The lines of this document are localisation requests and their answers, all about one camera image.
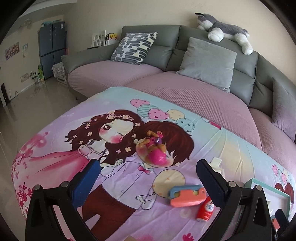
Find grey white plush dog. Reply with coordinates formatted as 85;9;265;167
195;13;253;55

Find operator hand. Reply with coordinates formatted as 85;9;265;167
125;235;141;241

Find pink puppy toy figure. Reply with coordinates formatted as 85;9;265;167
136;130;169;168

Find black white patterned pillow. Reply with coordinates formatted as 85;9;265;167
110;32;158;65

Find red white bottle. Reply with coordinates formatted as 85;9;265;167
196;196;215;222

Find grey purple pillow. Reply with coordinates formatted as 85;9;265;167
271;78;295;142

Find teal white tray box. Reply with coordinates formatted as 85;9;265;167
239;176;292;220

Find white plastic holder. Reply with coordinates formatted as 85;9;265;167
210;157;225;178

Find books on side shelf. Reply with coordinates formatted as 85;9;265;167
91;30;119;48

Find grey sofa with pink cover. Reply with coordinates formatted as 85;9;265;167
62;25;295;167

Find cartoon printed bed sheet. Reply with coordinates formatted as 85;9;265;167
11;87;295;240

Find light grey pillow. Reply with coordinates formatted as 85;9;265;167
177;37;237;93

